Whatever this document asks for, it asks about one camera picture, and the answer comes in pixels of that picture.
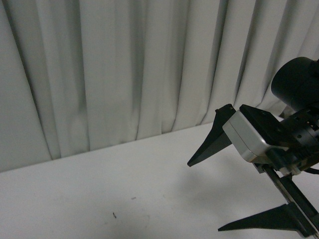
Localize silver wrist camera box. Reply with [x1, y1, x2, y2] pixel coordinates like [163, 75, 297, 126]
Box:
[222, 111, 288, 164]

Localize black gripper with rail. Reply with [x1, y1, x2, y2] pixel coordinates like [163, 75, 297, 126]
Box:
[218, 105, 319, 238]

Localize grey-white curtain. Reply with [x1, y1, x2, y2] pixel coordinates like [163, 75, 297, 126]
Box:
[0, 0, 319, 171]

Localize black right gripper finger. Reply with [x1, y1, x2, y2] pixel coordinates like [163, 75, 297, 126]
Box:
[187, 104, 236, 167]

